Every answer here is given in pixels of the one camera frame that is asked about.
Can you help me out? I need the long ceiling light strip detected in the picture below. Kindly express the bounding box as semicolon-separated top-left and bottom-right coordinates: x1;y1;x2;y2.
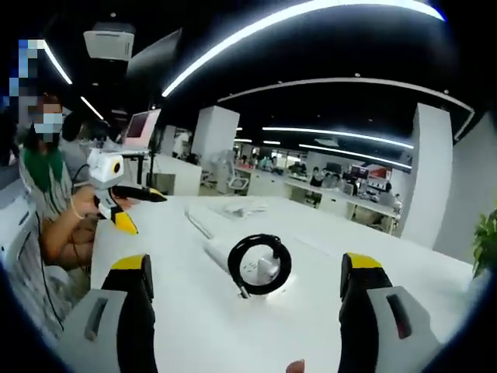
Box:
160;0;446;99

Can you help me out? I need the white power strip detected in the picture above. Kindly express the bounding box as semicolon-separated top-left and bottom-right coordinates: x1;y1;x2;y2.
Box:
201;235;289;297

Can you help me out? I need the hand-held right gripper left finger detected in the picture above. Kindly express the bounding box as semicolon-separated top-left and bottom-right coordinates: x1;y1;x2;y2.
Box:
57;253;158;373

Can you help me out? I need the white power strip cable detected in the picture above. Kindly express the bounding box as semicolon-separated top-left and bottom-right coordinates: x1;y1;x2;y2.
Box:
183;207;215;240

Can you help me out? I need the white office counter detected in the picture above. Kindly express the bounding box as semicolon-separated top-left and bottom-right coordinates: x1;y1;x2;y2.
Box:
247;166;401;235

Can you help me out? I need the person's left hand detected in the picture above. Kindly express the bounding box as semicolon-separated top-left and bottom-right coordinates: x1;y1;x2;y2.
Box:
72;183;102;223

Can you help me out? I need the dark hanging screen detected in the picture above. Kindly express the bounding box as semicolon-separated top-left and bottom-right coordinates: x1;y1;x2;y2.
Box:
125;28;184;92

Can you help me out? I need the green neck strap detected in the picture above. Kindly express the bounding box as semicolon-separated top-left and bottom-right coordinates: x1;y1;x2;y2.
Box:
22;148;65;192

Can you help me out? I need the ceiling air conditioner unit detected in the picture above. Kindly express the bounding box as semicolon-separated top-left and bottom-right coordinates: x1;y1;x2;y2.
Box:
82;21;137;61

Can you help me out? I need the bundle of white cables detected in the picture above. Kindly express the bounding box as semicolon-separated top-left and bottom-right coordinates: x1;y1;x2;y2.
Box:
222;200;269;219

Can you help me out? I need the white desk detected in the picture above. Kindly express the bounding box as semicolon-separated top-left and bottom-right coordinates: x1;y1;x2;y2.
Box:
89;193;482;373

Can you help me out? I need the black laptop stand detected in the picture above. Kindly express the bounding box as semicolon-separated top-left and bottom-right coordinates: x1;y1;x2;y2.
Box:
116;147;157;192

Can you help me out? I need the white charger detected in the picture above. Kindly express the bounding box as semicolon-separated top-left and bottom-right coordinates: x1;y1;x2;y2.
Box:
257;256;282;283

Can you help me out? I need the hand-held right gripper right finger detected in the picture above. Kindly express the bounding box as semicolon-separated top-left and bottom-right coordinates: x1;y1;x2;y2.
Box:
338;251;442;373

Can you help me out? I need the person's clothed torso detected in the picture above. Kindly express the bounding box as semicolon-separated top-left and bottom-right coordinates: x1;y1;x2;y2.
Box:
15;127;98;222

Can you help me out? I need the open laptop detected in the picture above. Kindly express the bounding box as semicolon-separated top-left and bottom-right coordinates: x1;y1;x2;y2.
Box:
123;109;162;151

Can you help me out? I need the green potted plant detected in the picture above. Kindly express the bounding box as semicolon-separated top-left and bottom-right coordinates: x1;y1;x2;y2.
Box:
471;208;497;279

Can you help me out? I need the white mesh office chair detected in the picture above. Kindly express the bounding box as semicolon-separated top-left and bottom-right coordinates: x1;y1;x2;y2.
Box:
224;160;252;196

